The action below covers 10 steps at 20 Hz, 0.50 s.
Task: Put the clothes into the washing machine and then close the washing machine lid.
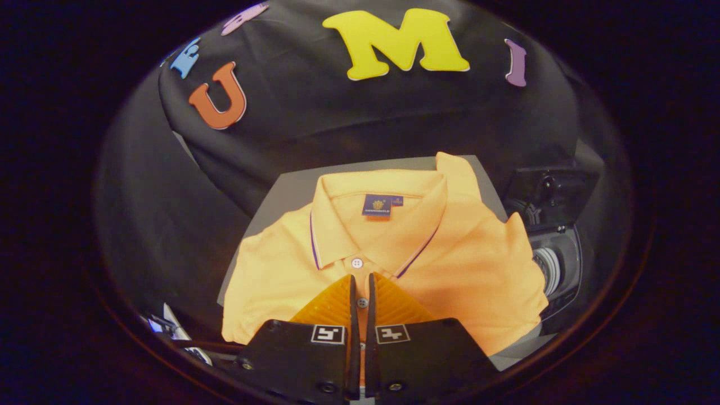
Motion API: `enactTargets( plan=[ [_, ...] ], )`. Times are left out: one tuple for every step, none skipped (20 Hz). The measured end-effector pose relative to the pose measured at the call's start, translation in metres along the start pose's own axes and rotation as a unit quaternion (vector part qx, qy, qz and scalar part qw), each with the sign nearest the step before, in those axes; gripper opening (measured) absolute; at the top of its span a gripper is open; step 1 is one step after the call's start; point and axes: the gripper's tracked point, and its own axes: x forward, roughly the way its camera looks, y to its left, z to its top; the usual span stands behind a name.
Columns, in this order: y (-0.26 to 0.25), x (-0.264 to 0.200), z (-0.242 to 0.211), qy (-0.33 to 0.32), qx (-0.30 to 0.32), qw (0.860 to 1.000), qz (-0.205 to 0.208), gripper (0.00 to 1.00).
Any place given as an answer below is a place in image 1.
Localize grey cabinet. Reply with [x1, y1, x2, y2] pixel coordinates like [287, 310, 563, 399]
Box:
[217, 155, 557, 372]

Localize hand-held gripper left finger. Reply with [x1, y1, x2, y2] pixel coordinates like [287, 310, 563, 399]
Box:
[236, 274, 361, 401]

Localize orange polo shirt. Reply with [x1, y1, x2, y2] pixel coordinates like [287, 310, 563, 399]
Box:
[221, 152, 549, 356]

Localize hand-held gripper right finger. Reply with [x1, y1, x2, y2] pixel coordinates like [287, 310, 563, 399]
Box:
[366, 273, 501, 397]

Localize dark washing machine lid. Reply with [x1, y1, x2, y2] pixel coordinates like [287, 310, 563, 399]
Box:
[502, 166, 600, 227]

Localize white and blue object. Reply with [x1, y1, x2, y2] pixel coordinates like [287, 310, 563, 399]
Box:
[147, 304, 214, 366]

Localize black backdrop cloth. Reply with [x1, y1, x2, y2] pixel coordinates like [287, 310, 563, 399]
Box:
[93, 0, 636, 338]

